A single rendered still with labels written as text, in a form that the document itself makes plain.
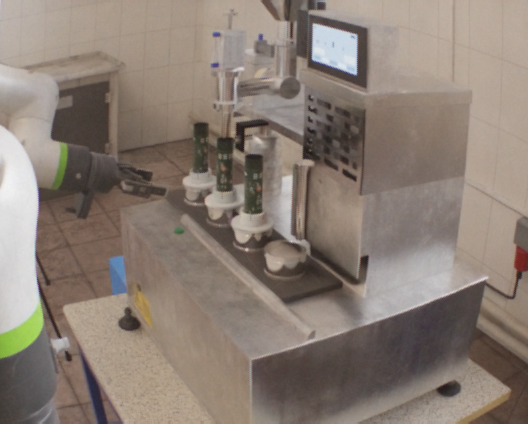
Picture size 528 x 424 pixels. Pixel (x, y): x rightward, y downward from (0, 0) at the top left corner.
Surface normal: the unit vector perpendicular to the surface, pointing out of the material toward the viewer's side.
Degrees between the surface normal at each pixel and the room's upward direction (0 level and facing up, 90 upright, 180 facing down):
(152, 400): 0
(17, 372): 90
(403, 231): 90
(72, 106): 90
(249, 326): 0
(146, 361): 0
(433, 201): 90
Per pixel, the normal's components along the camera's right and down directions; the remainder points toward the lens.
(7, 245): 0.87, 0.36
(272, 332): 0.03, -0.91
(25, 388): 0.79, 0.27
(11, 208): 0.89, 0.04
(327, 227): -0.87, 0.18
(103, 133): 0.49, 0.37
